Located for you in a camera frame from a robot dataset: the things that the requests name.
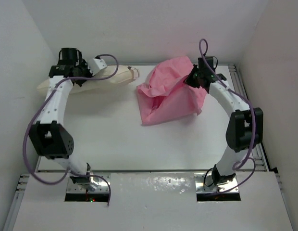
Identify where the pink pillowcase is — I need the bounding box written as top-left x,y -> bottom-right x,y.
136,56 -> 207,126

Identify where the cream pillow with bear print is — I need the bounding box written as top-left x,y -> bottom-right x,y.
36,64 -> 141,95

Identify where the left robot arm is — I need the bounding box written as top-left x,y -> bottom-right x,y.
29,48 -> 90,176

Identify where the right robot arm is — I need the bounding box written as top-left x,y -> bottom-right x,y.
185,56 -> 263,185

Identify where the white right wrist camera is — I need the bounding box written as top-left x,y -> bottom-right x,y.
198,56 -> 218,72

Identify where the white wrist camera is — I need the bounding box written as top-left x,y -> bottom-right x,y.
88,58 -> 107,75
198,56 -> 218,72

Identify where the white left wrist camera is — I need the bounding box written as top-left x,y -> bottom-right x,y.
88,58 -> 107,75

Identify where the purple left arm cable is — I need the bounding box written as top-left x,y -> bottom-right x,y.
23,54 -> 120,206

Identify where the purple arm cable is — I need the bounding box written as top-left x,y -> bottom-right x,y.
23,54 -> 120,206
199,38 -> 258,194

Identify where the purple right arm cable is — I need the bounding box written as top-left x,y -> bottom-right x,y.
199,38 -> 258,194

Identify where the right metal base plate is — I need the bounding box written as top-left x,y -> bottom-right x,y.
194,172 -> 239,194

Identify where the metal base plate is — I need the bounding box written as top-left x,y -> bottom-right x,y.
194,172 -> 239,194
66,176 -> 110,194

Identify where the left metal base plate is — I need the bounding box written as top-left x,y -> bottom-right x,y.
66,176 -> 110,194

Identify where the aluminium frame rail left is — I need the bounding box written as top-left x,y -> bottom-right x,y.
3,174 -> 29,231

